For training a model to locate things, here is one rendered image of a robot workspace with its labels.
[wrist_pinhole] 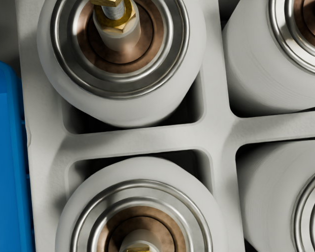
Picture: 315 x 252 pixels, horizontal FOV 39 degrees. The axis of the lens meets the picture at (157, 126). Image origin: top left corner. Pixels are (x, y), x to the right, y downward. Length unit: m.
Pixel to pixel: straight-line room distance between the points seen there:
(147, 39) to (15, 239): 0.33
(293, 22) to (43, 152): 0.18
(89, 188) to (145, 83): 0.06
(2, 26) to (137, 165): 0.33
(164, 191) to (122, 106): 0.05
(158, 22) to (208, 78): 0.08
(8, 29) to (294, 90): 0.36
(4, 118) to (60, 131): 0.20
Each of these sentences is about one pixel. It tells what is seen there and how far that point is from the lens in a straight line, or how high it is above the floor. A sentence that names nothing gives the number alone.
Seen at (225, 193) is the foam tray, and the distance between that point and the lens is 0.31.
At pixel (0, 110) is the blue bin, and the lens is 0.51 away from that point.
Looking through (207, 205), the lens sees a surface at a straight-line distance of 0.24.
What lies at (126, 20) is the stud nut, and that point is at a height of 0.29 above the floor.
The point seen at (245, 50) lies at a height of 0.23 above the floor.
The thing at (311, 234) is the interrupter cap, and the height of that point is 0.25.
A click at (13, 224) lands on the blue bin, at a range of 0.51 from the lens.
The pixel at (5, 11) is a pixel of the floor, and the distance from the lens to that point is 0.54.
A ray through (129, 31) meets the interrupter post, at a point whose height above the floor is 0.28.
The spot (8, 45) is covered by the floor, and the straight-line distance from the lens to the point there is 0.53.
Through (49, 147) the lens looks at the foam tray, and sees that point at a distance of 0.32.
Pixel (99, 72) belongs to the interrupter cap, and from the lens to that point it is 0.24.
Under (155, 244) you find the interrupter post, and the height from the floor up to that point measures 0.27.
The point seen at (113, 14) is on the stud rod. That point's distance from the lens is 0.20.
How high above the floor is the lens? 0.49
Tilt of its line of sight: 87 degrees down
